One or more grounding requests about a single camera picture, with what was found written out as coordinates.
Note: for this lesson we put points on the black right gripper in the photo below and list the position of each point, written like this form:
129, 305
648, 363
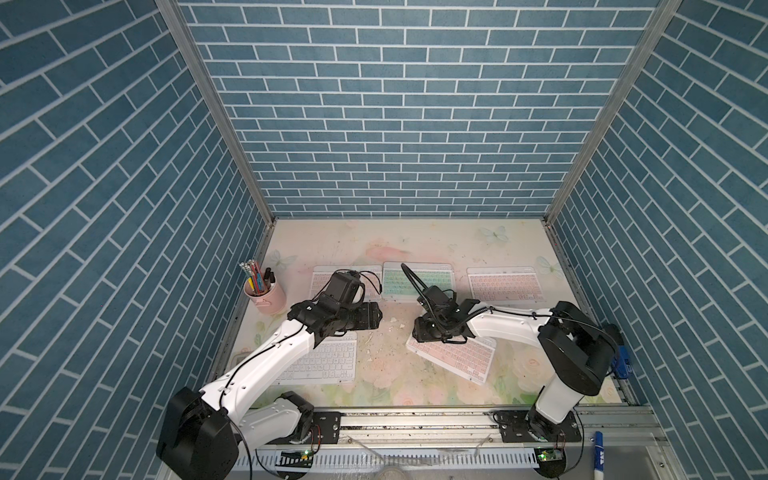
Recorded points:
419, 330

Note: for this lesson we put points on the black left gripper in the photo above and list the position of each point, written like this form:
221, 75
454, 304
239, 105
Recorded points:
373, 319

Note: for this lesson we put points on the green key keyboard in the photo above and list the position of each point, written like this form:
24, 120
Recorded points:
397, 287

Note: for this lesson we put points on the pink keyboard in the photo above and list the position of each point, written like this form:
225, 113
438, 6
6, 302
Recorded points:
505, 284
372, 276
471, 360

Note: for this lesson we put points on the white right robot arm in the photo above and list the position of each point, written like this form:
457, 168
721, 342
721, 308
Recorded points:
579, 351

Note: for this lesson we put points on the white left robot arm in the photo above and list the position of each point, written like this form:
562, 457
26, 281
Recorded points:
204, 432

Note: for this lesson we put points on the white key keyboard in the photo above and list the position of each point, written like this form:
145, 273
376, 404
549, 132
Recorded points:
332, 362

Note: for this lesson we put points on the pink pen holder cup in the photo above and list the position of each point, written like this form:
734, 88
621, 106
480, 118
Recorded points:
269, 303

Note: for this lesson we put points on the coloured pens bundle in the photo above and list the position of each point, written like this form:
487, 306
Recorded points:
260, 280

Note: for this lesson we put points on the blue stapler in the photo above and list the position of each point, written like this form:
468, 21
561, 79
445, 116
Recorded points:
621, 364

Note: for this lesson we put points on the blue white marker pen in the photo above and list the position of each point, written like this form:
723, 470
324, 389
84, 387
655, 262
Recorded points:
599, 456

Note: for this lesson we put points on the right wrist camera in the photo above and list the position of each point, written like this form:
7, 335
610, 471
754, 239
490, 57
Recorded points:
438, 300

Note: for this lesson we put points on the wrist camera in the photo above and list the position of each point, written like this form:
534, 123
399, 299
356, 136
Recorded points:
438, 300
345, 287

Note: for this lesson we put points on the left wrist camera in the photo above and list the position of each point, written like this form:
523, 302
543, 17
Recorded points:
345, 287

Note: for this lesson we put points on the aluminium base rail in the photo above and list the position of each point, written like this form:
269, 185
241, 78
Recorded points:
360, 439

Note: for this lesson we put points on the aluminium corner post left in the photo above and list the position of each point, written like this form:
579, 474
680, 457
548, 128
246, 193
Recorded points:
181, 34

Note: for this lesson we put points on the aluminium corner post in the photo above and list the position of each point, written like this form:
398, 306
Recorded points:
657, 24
181, 34

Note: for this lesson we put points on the aluminium corner post right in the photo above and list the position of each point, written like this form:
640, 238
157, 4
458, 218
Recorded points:
657, 24

